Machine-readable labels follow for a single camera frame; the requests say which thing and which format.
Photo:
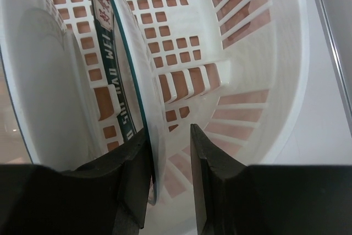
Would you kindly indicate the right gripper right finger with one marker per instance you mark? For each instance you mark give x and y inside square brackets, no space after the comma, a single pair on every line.
[232,198]

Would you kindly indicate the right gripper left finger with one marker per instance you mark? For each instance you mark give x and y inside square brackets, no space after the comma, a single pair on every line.
[105,196]

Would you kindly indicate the green rim plate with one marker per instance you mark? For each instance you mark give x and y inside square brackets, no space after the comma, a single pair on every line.
[129,67]

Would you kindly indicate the orange sunburst plate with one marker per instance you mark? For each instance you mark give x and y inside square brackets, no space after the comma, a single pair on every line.
[44,116]

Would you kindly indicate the aluminium side rail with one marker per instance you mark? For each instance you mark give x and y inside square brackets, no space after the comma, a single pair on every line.
[336,18]

